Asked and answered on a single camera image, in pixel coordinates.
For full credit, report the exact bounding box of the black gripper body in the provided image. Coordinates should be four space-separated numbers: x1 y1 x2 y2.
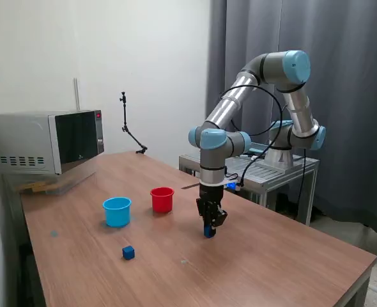
197 184 225 207

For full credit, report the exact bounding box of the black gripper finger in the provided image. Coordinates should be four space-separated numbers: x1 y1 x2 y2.
212 201 229 229
196 198 213 239

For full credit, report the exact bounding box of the red plastic cup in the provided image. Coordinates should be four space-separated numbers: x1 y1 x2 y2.
150 187 175 214

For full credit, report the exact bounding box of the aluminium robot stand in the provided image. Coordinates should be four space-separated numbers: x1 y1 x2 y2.
178 153 320 226

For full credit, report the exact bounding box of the blue teach pendant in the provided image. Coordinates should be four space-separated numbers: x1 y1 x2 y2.
248 143 270 155

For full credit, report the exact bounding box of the blue plastic cup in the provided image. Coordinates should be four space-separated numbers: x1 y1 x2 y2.
102 196 133 228

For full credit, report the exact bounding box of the grey curtain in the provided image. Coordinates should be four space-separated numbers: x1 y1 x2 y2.
206 0 377 242

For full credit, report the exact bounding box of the wooden block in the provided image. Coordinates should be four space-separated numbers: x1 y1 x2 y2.
17 180 59 194

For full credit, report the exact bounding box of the silver microwave oven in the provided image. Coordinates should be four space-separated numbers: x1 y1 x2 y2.
0 109 105 176

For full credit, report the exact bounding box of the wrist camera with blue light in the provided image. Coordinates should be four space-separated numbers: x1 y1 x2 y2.
225 178 242 192

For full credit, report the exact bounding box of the black power cable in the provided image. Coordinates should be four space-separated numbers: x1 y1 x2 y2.
296 149 307 221

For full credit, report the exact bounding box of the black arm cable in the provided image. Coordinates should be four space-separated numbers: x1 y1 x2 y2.
219 86 285 188

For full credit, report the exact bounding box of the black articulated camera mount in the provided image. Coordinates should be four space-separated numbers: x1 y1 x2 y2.
118 91 148 155

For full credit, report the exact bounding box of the grey table frame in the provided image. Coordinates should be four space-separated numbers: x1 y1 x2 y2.
335 257 377 307

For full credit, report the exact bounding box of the white wall rod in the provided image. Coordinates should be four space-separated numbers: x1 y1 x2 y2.
73 77 81 111

